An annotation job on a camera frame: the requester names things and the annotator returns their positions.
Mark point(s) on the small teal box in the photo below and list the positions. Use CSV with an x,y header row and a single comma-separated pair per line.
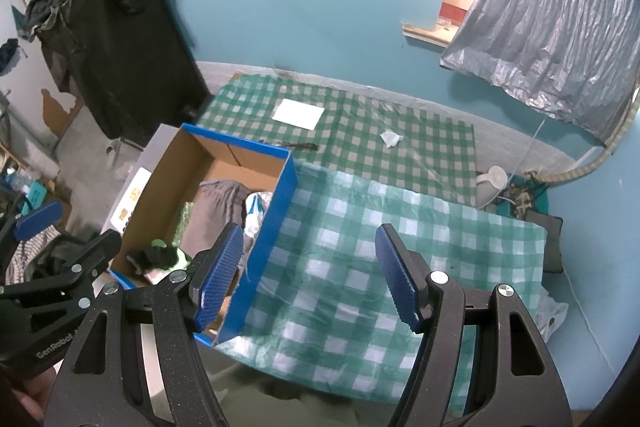
x,y
39,196

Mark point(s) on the green sparkly scouring cloth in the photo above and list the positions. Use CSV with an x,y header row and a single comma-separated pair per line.
x,y
184,222

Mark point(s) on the dark thin stick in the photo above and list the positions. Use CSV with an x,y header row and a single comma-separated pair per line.
x,y
295,146

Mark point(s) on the white blue printed plastic bag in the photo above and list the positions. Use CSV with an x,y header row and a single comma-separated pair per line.
x,y
255,212

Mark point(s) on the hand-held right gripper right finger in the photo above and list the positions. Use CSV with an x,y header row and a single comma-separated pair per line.
x,y
397,277

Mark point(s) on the patterned fabric strip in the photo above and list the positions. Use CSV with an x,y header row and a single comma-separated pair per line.
x,y
607,154

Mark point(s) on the light green checked tablecloth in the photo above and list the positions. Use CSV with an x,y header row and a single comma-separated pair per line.
x,y
340,257

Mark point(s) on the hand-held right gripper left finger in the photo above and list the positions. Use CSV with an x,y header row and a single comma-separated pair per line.
x,y
217,277

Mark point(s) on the striped grey white cloth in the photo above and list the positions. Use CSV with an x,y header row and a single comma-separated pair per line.
x,y
25,257

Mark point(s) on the black sock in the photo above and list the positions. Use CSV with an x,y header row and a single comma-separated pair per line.
x,y
155,257

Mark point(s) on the olive green trousers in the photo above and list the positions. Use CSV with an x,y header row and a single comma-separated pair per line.
x,y
300,407

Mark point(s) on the black cushion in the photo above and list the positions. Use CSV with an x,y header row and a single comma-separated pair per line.
x,y
547,242

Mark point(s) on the crumpled white tissue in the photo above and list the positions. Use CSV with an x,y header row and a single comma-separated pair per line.
x,y
391,139

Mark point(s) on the white paper sheet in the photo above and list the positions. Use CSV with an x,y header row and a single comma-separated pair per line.
x,y
298,113

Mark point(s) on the dark green checked cloth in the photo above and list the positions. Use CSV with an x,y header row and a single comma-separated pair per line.
x,y
350,147

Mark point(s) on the long grey sock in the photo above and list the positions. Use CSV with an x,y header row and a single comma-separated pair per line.
x,y
215,207

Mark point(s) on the black hanging garments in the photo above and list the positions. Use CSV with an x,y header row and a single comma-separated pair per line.
x,y
125,57

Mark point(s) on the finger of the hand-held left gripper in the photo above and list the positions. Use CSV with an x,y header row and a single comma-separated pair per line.
x,y
95,252
40,217

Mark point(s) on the dark blue hanging garment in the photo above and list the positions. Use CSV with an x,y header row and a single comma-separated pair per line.
x,y
9,54

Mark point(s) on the blue cardboard box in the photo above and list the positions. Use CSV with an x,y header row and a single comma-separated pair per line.
x,y
270,227

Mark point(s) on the lime green cloth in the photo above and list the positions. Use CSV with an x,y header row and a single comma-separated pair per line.
x,y
182,259

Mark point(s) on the grey mattress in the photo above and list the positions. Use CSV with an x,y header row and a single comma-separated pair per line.
x,y
525,147

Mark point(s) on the patterned teal cloth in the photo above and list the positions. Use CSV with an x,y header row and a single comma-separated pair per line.
x,y
525,197

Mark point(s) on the grey crinkled curtain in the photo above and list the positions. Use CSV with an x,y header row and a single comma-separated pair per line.
x,y
550,32

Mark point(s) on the white kettle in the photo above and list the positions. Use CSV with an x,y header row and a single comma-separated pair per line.
x,y
490,184

